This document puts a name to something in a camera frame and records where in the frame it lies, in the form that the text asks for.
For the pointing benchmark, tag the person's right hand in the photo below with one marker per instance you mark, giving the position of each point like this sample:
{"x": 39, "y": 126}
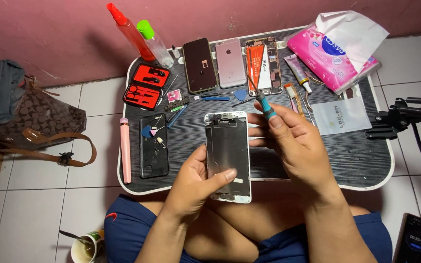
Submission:
{"x": 302, "y": 157}

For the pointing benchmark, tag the person's left hand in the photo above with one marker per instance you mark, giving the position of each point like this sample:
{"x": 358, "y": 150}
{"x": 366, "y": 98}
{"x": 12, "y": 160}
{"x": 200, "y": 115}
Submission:
{"x": 185, "y": 190}

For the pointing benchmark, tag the white phone screen assembly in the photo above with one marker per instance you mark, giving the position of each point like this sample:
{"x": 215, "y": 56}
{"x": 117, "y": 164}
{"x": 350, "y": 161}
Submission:
{"x": 228, "y": 149}

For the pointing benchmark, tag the black folding lap table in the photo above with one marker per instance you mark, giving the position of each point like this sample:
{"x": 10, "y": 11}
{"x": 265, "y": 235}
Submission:
{"x": 342, "y": 157}

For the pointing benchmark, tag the black phone back case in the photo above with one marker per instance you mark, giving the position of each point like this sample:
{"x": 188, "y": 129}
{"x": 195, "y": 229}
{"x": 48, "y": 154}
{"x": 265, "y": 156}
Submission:
{"x": 154, "y": 160}

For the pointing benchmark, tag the metal tweezers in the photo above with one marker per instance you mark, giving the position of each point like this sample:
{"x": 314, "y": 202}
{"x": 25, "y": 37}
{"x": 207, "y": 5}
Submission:
{"x": 306, "y": 107}

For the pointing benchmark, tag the small white grinding bit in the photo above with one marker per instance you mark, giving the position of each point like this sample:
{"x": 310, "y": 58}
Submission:
{"x": 157, "y": 128}
{"x": 161, "y": 142}
{"x": 158, "y": 120}

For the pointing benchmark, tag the white plastic pouch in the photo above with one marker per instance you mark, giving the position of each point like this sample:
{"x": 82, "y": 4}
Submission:
{"x": 342, "y": 117}

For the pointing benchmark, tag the person's bare legs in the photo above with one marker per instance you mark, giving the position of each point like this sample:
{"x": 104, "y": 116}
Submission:
{"x": 232, "y": 228}

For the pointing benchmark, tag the orange bristle toothbrush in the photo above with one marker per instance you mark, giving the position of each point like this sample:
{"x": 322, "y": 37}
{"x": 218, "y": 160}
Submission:
{"x": 292, "y": 95}

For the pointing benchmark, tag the blue triangular opening pick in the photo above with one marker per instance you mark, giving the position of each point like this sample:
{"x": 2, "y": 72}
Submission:
{"x": 240, "y": 95}
{"x": 146, "y": 131}

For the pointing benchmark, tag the blue shorts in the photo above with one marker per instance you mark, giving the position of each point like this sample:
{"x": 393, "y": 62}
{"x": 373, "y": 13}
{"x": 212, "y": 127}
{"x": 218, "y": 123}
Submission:
{"x": 130, "y": 233}

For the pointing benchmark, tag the pink cylindrical tool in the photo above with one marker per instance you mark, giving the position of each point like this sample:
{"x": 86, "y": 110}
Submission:
{"x": 125, "y": 149}

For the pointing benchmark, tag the blue pen shaped tool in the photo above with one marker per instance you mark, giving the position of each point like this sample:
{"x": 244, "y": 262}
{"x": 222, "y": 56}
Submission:
{"x": 177, "y": 115}

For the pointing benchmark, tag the thin black spudger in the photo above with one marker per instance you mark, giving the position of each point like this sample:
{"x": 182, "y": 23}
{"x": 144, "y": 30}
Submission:
{"x": 243, "y": 102}

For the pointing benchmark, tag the small glue tube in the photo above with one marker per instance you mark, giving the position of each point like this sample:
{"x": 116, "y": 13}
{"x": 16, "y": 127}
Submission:
{"x": 297, "y": 71}

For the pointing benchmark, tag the small pink packet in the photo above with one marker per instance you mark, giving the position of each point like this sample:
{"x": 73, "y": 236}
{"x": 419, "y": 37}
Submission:
{"x": 174, "y": 96}

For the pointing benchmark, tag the blue plastic spudger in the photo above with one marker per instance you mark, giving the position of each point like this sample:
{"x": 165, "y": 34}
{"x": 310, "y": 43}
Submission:
{"x": 216, "y": 98}

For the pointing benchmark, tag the black slim screwdriver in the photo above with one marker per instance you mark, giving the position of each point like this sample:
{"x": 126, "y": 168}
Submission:
{"x": 210, "y": 94}

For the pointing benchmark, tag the opened phone chassis with battery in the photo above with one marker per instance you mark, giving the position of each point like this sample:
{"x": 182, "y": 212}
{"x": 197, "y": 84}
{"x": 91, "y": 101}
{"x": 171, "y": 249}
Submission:
{"x": 265, "y": 62}

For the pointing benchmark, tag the thin metal pin tool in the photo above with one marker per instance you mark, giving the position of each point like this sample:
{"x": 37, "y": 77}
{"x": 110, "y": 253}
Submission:
{"x": 170, "y": 86}

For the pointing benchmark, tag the pink tissue packet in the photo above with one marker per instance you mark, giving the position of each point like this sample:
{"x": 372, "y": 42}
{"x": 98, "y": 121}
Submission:
{"x": 327, "y": 54}

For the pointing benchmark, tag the red and black tool kit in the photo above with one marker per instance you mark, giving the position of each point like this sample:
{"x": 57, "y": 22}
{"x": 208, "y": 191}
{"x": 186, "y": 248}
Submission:
{"x": 145, "y": 87}

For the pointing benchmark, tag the white mug with drink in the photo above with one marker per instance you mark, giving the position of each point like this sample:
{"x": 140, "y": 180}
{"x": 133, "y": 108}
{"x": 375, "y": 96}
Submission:
{"x": 91, "y": 248}

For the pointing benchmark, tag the rose gold smartphone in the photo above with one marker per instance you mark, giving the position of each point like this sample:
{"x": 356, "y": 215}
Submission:
{"x": 230, "y": 64}

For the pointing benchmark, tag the metal spoon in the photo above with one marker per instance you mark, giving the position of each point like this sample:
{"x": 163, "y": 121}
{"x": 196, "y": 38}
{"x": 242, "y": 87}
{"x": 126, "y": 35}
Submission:
{"x": 72, "y": 236}

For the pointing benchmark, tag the black smartphone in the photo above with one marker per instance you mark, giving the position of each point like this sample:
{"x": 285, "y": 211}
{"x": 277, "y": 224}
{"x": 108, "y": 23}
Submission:
{"x": 199, "y": 65}

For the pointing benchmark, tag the small clear dropper bottle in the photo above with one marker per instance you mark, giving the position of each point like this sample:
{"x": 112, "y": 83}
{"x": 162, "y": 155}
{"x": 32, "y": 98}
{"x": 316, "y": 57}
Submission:
{"x": 175, "y": 52}

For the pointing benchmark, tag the smartphone with lit screen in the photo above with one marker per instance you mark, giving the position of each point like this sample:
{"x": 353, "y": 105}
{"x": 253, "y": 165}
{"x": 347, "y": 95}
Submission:
{"x": 415, "y": 241}

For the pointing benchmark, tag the clear bottle with green cap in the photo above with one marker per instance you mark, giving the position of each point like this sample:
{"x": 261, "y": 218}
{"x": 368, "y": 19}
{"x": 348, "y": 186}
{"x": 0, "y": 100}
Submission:
{"x": 157, "y": 45}

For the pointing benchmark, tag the brown patterned handbag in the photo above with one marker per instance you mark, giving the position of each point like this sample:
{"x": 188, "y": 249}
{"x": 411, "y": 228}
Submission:
{"x": 38, "y": 117}

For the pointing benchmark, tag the red spray bottle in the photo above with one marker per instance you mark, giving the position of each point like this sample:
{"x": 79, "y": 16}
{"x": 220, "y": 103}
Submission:
{"x": 132, "y": 33}

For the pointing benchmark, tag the grey blue folded clothing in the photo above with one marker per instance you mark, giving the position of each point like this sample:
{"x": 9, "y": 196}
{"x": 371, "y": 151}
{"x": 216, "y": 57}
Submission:
{"x": 2, "y": 91}

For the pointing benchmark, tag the black phone component bracket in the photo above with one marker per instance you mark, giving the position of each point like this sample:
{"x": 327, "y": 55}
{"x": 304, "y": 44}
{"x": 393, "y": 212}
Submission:
{"x": 177, "y": 103}

